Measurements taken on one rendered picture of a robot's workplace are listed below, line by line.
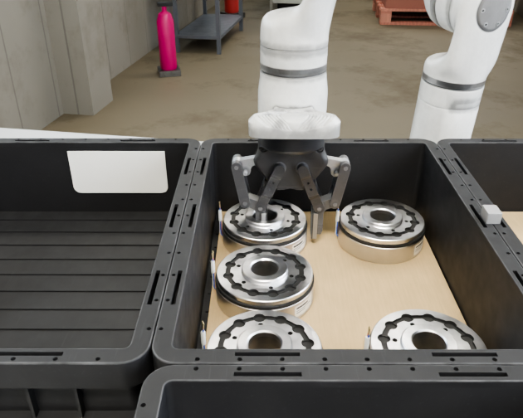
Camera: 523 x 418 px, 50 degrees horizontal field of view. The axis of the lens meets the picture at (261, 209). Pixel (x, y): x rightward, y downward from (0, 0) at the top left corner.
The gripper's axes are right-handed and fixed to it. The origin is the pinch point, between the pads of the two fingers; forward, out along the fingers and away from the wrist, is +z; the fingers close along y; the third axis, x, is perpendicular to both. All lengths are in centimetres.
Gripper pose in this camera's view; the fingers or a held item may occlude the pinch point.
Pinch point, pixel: (289, 225)
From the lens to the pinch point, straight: 68.6
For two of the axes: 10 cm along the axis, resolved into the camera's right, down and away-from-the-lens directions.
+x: -0.2, 4.9, -8.7
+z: 0.0, 8.7, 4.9
